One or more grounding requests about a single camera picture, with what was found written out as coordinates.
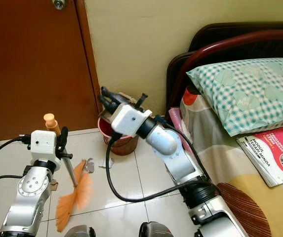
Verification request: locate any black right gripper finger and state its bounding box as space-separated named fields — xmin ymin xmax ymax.
xmin=103 ymin=97 xmax=125 ymax=114
xmin=100 ymin=86 xmax=129 ymax=104

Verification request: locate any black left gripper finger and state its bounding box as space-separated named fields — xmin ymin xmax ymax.
xmin=57 ymin=126 xmax=69 ymax=154

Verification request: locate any orange bristle broom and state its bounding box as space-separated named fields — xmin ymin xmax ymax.
xmin=43 ymin=113 xmax=94 ymax=233

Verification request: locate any grey paper scrap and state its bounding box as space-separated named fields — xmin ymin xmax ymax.
xmin=81 ymin=158 xmax=95 ymax=174

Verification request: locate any white paper scrap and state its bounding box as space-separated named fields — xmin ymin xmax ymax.
xmin=99 ymin=157 xmax=115 ymax=169

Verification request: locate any red plastic bucket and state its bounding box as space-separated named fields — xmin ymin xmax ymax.
xmin=97 ymin=118 xmax=140 ymax=157

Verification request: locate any brown wooden door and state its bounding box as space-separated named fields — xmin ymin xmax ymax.
xmin=0 ymin=0 xmax=99 ymax=142

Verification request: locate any multicoloured patterned bed sheet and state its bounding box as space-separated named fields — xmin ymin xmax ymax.
xmin=178 ymin=88 xmax=283 ymax=237

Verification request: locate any silver door knob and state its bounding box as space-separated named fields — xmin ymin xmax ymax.
xmin=52 ymin=0 xmax=67 ymax=11

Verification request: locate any grey right robot leg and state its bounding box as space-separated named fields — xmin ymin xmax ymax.
xmin=138 ymin=221 xmax=174 ymax=237

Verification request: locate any green checked pillow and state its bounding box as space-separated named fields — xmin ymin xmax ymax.
xmin=185 ymin=57 xmax=283 ymax=138

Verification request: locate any dark wooden bed headboard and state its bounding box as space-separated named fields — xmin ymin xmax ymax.
xmin=165 ymin=22 xmax=283 ymax=112

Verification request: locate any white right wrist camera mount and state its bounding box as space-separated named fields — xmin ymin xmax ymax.
xmin=110 ymin=103 xmax=152 ymax=138

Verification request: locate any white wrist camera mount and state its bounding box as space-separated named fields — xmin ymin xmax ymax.
xmin=110 ymin=103 xmax=152 ymax=138
xmin=30 ymin=129 xmax=62 ymax=171

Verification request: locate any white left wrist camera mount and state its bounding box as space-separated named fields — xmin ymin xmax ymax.
xmin=30 ymin=129 xmax=62 ymax=171

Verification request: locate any brown wooden door frame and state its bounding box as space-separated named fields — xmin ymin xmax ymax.
xmin=74 ymin=0 xmax=103 ymax=132

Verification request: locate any pink bed frame rail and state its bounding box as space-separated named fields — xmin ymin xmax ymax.
xmin=168 ymin=107 xmax=184 ymax=132

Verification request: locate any short black left arm cable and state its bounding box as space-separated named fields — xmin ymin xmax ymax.
xmin=0 ymin=174 xmax=24 ymax=198

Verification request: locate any dark red metal bed rail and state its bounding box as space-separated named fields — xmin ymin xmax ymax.
xmin=175 ymin=29 xmax=283 ymax=110

